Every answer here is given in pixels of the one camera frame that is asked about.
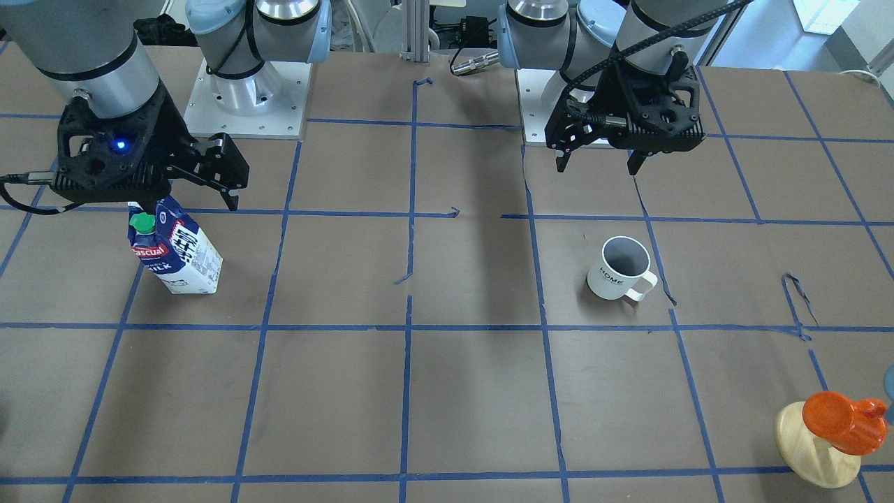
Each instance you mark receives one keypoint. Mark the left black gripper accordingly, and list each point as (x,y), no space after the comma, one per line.
(596,96)

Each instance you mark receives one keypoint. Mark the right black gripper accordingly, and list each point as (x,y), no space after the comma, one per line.
(170,120)

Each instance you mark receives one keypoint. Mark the blue white milk carton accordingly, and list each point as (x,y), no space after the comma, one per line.
(174,247)

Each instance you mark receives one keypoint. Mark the white mug grey inside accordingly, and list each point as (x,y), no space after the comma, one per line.
(622,270)

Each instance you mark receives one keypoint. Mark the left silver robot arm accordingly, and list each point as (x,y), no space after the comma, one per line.
(579,39)

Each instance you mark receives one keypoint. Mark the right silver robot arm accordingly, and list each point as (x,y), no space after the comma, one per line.
(89,49)

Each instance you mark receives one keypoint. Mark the blue mug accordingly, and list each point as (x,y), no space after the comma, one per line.
(888,383)

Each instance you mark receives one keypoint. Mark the orange mug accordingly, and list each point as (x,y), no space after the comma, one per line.
(854,427)

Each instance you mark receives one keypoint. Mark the aluminium frame post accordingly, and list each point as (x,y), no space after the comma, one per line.
(416,45)

